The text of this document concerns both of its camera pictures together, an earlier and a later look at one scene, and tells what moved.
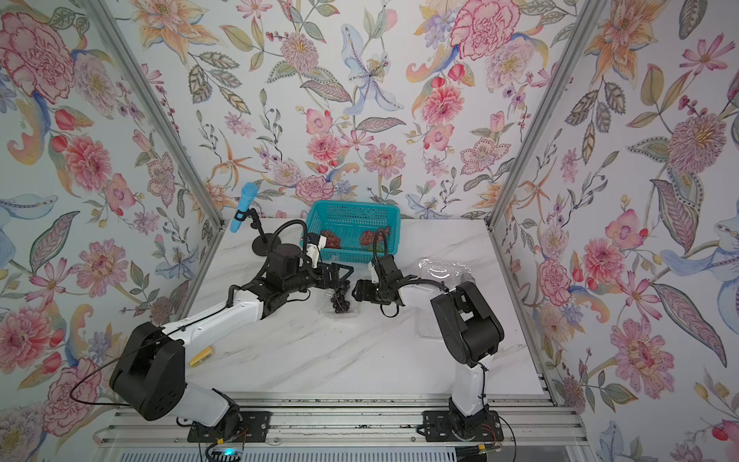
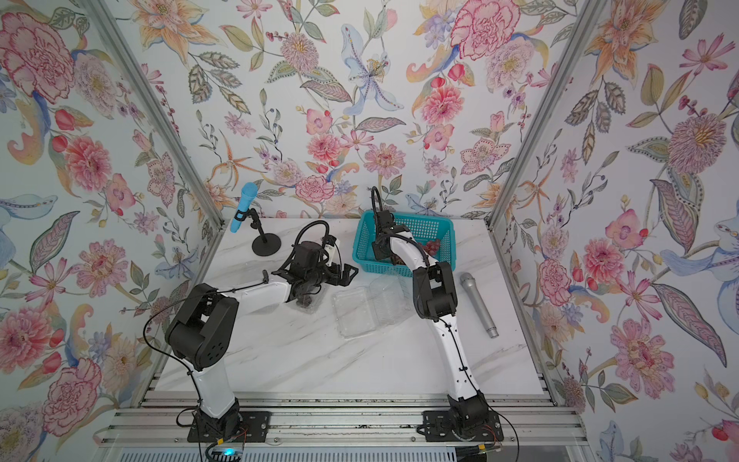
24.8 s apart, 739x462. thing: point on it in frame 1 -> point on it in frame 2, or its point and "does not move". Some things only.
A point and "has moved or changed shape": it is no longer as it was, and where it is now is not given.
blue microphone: x=249 y=192 does not move
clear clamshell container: x=327 y=308 -> x=311 y=302
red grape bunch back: x=368 y=236 -> x=431 y=246
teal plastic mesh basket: x=348 y=219 -> x=421 y=226
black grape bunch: x=338 y=300 -> x=304 y=301
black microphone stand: x=261 y=243 does not move
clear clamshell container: x=419 y=295 has moved or changed shape
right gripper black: x=365 y=288 -> x=378 y=252
